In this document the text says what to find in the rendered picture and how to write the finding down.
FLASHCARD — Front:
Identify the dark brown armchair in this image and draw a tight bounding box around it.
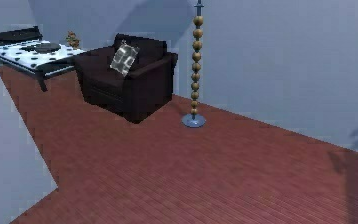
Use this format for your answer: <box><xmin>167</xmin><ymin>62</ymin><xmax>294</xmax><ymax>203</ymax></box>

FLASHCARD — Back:
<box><xmin>72</xmin><ymin>32</ymin><xmax>179</xmax><ymax>125</ymax></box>

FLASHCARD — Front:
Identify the floor lamp with golden balls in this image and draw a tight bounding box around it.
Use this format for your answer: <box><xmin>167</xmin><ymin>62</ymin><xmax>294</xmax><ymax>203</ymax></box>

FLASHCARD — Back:
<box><xmin>181</xmin><ymin>0</ymin><xmax>207</xmax><ymax>129</ymax></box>

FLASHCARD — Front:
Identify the grey patterned cushion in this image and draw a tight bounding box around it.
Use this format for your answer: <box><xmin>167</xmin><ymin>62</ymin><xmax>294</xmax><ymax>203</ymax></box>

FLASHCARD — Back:
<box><xmin>109</xmin><ymin>40</ymin><xmax>141</xmax><ymax>78</ymax></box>

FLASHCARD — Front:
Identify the small brown house plant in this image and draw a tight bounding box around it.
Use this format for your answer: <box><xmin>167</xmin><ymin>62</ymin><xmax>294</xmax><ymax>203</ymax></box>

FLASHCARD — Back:
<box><xmin>65</xmin><ymin>30</ymin><xmax>82</xmax><ymax>50</ymax></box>

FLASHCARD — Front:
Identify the black round dish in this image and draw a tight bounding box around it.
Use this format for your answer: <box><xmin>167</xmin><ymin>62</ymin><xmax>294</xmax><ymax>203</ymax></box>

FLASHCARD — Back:
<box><xmin>20</xmin><ymin>42</ymin><xmax>63</xmax><ymax>54</ymax></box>

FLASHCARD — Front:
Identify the white black-spotted table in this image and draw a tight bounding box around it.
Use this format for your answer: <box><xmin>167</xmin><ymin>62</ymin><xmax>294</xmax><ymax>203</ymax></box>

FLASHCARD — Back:
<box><xmin>0</xmin><ymin>39</ymin><xmax>87</xmax><ymax>93</ymax></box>

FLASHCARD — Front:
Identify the black bench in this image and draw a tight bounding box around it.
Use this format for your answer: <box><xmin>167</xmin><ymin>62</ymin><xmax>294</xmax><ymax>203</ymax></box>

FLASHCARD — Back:
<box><xmin>0</xmin><ymin>25</ymin><xmax>44</xmax><ymax>51</ymax></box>

